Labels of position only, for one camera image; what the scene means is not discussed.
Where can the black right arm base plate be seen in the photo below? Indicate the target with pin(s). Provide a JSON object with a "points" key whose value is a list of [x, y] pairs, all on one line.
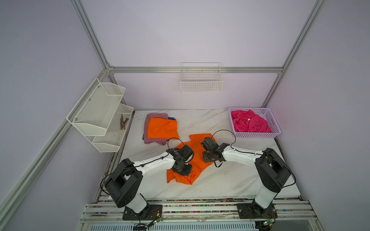
{"points": [[254, 211]]}

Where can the white wire wall basket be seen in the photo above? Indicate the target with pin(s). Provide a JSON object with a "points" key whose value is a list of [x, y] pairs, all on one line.
{"points": [[201, 77]]}

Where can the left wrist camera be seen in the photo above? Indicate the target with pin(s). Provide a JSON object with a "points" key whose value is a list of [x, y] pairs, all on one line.
{"points": [[186, 153]]}

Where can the white mesh lower shelf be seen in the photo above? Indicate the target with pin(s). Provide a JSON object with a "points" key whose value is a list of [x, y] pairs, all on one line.
{"points": [[112, 141]]}

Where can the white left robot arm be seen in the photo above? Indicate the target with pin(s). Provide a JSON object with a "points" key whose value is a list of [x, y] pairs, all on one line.
{"points": [[123, 183]]}

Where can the pink t-shirt in basket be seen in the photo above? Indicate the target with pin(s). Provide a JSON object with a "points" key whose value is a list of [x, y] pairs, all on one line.
{"points": [[248, 121]]}

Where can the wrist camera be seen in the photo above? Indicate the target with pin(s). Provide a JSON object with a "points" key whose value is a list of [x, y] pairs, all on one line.
{"points": [[186, 153], [209, 145]]}

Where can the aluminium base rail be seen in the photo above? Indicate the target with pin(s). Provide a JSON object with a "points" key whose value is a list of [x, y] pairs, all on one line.
{"points": [[203, 205]]}

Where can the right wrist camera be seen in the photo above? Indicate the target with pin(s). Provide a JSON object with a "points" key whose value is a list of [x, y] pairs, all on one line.
{"points": [[209, 145]]}

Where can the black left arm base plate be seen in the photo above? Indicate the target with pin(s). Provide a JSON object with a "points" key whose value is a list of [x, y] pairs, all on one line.
{"points": [[150, 212]]}

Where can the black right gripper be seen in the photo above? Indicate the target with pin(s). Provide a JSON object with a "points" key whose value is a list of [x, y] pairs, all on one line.
{"points": [[206, 159]]}

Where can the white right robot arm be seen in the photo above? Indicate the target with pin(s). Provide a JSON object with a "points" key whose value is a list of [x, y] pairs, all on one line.
{"points": [[271, 168]]}

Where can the aluminium frame profile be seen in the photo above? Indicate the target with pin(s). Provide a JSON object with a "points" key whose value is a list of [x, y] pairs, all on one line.
{"points": [[18, 194]]}

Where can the wooden clothespins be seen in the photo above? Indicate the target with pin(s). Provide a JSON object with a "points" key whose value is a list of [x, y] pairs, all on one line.
{"points": [[123, 122]]}

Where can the white mesh upper shelf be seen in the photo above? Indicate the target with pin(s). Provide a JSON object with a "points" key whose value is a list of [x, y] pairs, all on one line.
{"points": [[92, 115]]}

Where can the orange t-shirt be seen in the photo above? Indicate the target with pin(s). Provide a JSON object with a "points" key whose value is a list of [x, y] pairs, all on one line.
{"points": [[163, 129], [198, 163]]}

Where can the lilac perforated plastic basket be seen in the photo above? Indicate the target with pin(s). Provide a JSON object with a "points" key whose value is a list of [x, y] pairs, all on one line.
{"points": [[266, 114]]}

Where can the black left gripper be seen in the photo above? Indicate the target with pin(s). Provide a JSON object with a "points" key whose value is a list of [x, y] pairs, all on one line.
{"points": [[187, 172]]}

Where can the folded mauve t-shirt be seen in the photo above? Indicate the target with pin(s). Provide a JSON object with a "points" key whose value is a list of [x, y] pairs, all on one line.
{"points": [[147, 120]]}

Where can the folded orange t-shirt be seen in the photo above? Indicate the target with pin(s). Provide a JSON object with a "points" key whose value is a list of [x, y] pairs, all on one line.
{"points": [[163, 129]]}

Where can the white mesh shelf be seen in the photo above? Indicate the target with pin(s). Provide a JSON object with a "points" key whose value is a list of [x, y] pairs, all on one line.
{"points": [[112, 141], [92, 115]]}

